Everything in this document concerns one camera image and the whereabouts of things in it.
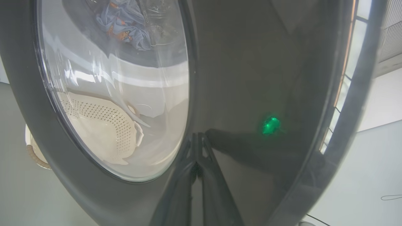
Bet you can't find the blue garment with handwriting print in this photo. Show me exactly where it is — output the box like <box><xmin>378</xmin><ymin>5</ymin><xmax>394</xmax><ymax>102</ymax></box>
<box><xmin>96</xmin><ymin>0</ymin><xmax>152</xmax><ymax>51</ymax></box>

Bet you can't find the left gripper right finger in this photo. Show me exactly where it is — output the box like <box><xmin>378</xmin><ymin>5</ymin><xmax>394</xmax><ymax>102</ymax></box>
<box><xmin>198</xmin><ymin>133</ymin><xmax>244</xmax><ymax>226</ymax></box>

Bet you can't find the grey ribbed wall panel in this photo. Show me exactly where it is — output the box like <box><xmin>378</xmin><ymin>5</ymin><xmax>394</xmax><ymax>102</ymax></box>
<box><xmin>375</xmin><ymin>0</ymin><xmax>402</xmax><ymax>77</ymax></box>

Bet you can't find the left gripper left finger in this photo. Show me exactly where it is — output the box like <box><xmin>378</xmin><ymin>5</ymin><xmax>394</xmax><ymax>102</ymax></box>
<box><xmin>151</xmin><ymin>133</ymin><xmax>198</xmax><ymax>226</ymax></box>

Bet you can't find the cream perforated laundry basket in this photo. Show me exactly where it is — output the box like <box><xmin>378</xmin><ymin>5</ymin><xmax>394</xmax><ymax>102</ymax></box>
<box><xmin>25</xmin><ymin>91</ymin><xmax>145</xmax><ymax>170</ymax></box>

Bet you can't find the dark round washer door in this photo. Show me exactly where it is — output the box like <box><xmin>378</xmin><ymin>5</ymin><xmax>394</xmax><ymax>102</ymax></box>
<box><xmin>0</xmin><ymin>0</ymin><xmax>390</xmax><ymax>226</ymax></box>

